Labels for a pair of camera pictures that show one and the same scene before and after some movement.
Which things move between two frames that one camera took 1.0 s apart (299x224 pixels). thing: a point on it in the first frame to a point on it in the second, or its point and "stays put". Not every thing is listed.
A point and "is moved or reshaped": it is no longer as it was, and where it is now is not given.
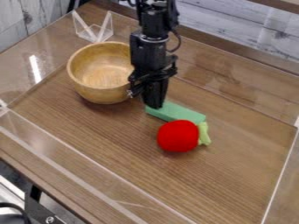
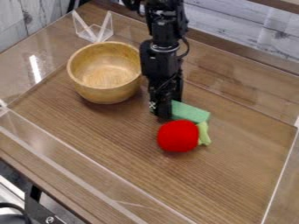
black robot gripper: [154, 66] to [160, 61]
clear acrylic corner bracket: [95, 33] stays put
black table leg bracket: [38, 213] stays put
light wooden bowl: [99, 67] stays put
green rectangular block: [172, 112] is moved or reshaped
